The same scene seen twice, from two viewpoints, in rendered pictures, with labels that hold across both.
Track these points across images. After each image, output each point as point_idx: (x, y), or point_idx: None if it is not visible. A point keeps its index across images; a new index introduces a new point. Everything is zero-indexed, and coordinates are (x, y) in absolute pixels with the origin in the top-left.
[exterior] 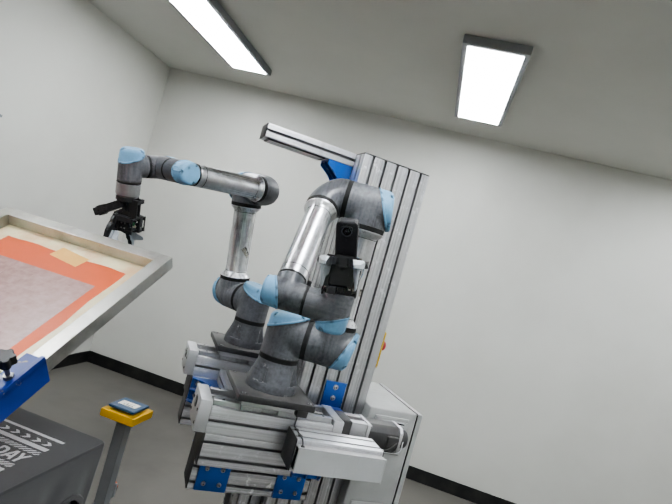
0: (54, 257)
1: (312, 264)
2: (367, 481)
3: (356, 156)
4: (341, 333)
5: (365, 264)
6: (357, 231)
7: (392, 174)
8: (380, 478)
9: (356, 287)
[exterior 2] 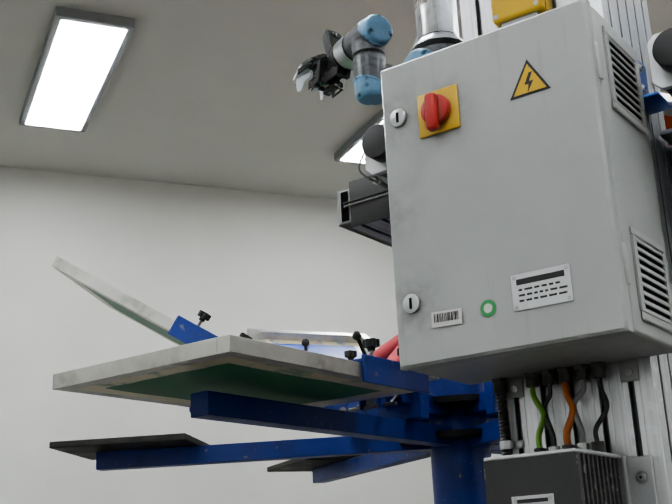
0: None
1: (416, 38)
2: (350, 230)
3: None
4: (356, 97)
5: (299, 69)
6: (322, 39)
7: None
8: (339, 219)
9: (297, 90)
